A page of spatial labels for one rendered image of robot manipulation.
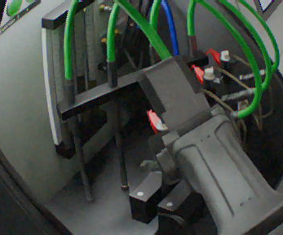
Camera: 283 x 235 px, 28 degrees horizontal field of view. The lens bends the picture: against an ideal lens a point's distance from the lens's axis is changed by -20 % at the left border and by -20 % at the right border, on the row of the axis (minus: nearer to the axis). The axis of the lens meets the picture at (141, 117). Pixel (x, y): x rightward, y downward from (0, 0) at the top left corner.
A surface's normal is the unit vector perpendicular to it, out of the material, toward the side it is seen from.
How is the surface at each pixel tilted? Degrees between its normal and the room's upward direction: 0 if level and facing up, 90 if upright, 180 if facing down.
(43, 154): 90
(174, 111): 49
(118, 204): 0
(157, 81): 45
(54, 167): 90
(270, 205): 37
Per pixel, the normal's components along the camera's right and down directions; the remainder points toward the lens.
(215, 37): -0.55, 0.55
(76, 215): -0.06, -0.77
